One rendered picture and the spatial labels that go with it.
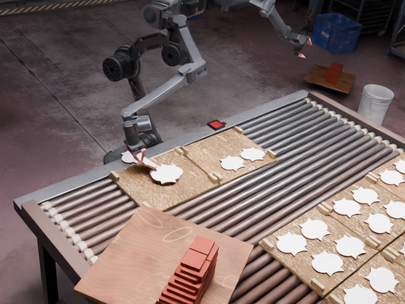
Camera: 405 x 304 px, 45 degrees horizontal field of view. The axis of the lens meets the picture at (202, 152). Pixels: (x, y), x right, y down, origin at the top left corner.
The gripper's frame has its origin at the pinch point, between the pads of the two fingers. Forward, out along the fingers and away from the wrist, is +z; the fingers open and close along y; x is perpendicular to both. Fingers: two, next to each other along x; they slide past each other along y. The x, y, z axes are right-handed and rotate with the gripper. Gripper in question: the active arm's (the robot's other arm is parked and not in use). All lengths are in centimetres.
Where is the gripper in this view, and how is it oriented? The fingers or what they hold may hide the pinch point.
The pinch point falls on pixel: (137, 158)
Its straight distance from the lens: 238.2
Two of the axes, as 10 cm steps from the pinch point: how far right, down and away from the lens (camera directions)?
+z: 1.5, 8.3, 5.5
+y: -5.0, -4.1, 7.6
